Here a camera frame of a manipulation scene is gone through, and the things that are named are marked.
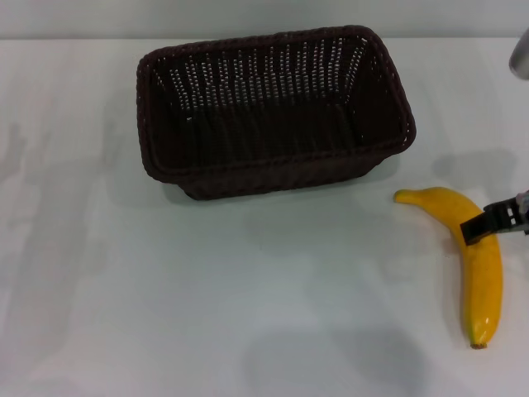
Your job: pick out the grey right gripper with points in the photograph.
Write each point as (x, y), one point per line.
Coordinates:
(525, 202)

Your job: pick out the dark brown woven basket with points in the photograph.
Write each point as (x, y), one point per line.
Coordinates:
(273, 120)

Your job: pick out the yellow banana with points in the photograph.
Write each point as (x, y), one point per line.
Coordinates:
(481, 264)

